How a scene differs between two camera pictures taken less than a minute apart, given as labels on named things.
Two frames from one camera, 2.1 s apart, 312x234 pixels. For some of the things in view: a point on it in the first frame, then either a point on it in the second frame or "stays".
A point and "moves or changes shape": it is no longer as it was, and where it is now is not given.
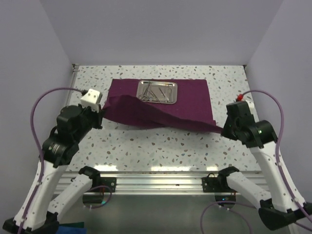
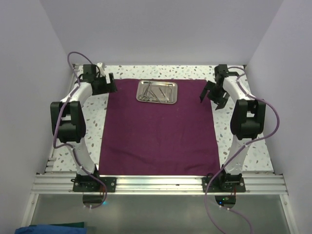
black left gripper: x=99 y=116 → x=107 y=87
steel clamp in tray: x=153 y=96 stays
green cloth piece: x=80 y=224 stays
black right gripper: x=225 y=131 → x=221 y=101
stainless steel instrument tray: x=157 y=91 stays
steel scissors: x=145 y=96 stays
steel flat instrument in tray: x=168 y=98 stays
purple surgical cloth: x=191 y=110 moves or changes shape
